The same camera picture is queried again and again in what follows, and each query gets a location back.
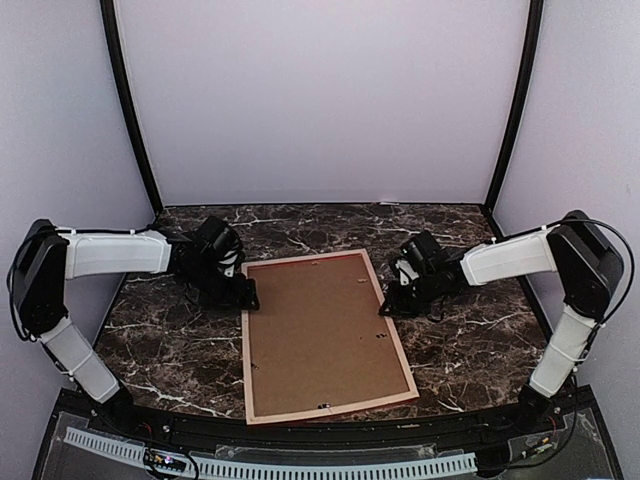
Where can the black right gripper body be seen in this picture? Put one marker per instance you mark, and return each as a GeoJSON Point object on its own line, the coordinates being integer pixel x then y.
{"type": "Point", "coordinates": [420, 296]}

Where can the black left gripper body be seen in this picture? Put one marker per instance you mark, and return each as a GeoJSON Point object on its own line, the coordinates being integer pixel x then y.
{"type": "Point", "coordinates": [213, 289]}

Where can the brown frame backing board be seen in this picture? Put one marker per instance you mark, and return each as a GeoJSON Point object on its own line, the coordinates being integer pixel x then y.
{"type": "Point", "coordinates": [320, 340]}

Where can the wooden red-edged picture frame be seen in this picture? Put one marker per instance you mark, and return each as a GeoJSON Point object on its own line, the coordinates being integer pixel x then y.
{"type": "Point", "coordinates": [247, 380]}

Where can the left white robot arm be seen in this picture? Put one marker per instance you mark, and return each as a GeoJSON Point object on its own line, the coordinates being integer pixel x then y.
{"type": "Point", "coordinates": [50, 258]}

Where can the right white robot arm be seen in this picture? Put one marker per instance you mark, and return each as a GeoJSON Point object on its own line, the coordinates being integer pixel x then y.
{"type": "Point", "coordinates": [591, 262]}

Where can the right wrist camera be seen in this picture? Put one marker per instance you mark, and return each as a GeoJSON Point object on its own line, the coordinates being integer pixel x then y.
{"type": "Point", "coordinates": [403, 271]}

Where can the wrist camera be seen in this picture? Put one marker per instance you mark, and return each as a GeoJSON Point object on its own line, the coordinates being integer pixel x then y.
{"type": "Point", "coordinates": [403, 271]}
{"type": "Point", "coordinates": [230, 262]}

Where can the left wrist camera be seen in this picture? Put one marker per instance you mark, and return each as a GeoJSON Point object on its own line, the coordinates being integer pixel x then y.
{"type": "Point", "coordinates": [230, 262]}

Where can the black front rail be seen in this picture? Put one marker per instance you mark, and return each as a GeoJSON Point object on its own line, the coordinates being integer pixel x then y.
{"type": "Point", "coordinates": [478, 430]}

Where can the white slotted cable duct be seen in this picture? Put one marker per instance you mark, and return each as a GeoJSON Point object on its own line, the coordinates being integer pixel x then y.
{"type": "Point", "coordinates": [289, 465]}

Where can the left black corner post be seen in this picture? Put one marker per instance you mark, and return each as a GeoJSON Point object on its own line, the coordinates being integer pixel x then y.
{"type": "Point", "coordinates": [123, 89]}

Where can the black corner post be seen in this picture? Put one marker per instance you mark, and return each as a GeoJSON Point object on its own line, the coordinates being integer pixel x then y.
{"type": "Point", "coordinates": [123, 89]}
{"type": "Point", "coordinates": [526, 64]}

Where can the right black corner post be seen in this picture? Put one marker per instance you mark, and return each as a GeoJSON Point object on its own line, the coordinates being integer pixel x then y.
{"type": "Point", "coordinates": [526, 64]}

